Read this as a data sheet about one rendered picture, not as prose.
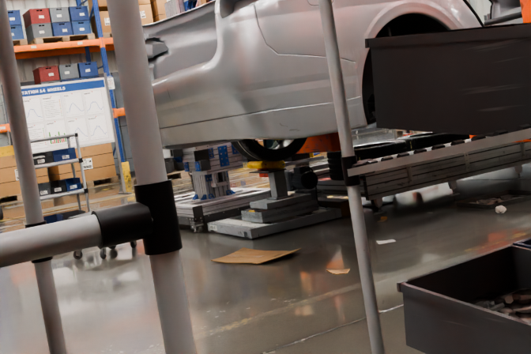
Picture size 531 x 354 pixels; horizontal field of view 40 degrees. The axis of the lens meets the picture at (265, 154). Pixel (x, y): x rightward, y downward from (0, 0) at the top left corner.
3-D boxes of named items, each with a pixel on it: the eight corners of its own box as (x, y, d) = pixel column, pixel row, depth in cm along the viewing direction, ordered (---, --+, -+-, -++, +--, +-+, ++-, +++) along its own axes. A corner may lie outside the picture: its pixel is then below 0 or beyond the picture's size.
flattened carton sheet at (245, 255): (271, 265, 433) (270, 259, 433) (211, 262, 472) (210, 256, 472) (304, 253, 454) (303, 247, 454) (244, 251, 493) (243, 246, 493)
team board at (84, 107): (35, 213, 1068) (12, 80, 1057) (28, 212, 1111) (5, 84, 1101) (132, 193, 1142) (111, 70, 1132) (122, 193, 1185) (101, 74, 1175)
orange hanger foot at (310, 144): (332, 152, 572) (325, 108, 571) (299, 153, 619) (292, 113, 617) (349, 148, 580) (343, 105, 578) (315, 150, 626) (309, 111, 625)
